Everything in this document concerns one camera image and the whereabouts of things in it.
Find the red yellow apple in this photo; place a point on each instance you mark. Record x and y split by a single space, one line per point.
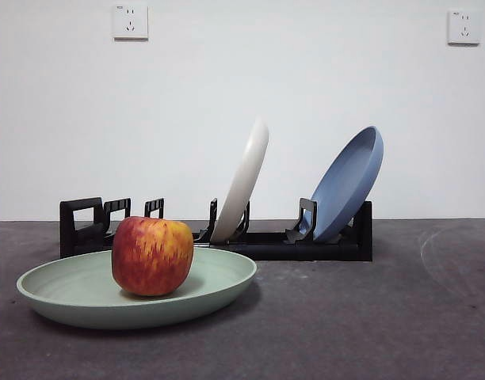
151 257

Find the green plate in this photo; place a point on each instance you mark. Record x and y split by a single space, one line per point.
68 301

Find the beige plate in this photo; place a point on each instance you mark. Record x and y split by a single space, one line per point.
240 186

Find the black plate rack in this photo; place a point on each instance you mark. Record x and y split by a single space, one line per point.
306 251

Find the blue plate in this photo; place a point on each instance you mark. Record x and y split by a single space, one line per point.
343 186

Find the white wall socket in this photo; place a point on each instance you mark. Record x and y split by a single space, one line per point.
463 27
130 21

